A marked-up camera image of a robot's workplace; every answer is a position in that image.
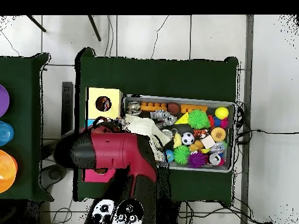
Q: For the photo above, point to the multicolour confetti print cloth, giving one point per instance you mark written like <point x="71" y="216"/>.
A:
<point x="120" y="122"/>

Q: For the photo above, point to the black white soccer ball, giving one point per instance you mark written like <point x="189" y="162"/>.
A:
<point x="187" y="138"/>

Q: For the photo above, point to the yellow plastic ball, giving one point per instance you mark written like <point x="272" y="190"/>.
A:
<point x="221" y="112"/>

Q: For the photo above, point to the silver robot toy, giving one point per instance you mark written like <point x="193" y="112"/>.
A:
<point x="163" y="116"/>

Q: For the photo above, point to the wooden box with three holes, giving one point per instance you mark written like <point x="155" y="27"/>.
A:
<point x="114" y="102"/>

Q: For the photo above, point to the shallow grey mesh bin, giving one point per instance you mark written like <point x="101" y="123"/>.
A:
<point x="211" y="107"/>

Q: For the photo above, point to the blue bowl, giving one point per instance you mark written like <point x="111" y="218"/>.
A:
<point x="5" y="133"/>

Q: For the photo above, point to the orange bowl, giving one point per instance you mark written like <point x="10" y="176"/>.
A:
<point x="7" y="171"/>

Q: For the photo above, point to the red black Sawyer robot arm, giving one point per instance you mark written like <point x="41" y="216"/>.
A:
<point x="116" y="149"/>

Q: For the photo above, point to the plain wooden cube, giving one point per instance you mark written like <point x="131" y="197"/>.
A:
<point x="208" y="141"/>

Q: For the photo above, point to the small brown ball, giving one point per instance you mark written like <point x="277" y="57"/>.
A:
<point x="173" y="108"/>

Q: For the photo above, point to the black stand leg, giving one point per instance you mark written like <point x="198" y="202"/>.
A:
<point x="94" y="28"/>
<point x="36" y="23"/>

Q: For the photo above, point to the dark green tablecloth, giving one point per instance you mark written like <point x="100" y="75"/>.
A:
<point x="163" y="77"/>
<point x="23" y="81"/>

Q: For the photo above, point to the purple spiky rubber ball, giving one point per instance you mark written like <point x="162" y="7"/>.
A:
<point x="197" y="160"/>

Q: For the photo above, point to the cream waffle cloth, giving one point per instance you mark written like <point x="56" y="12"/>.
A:
<point x="144" y="127"/>

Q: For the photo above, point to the purple bowl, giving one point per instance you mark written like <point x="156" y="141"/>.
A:
<point x="3" y="100"/>

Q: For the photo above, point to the green spiky rubber ball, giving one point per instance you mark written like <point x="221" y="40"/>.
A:
<point x="181" y="154"/>
<point x="198" y="119"/>

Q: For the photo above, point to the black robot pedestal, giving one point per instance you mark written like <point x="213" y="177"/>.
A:
<point x="169" y="213"/>

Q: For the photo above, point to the toy hamburger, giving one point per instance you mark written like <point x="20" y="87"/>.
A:
<point x="218" y="134"/>

